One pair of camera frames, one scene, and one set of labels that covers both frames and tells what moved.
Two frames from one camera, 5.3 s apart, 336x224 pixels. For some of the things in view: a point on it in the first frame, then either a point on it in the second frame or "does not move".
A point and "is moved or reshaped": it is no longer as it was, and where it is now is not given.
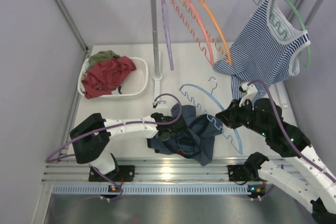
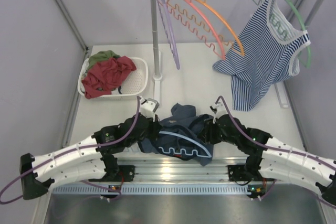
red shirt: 104,76 does not move
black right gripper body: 244,116 -> 214,134
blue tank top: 196,139 is moved or reshaped
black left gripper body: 169,132 -> 155,127
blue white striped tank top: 270,50 does not move
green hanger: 306,64 does not move
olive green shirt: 101,56 does not move
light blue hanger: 198,94 -> 209,156
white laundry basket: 136,85 does not move
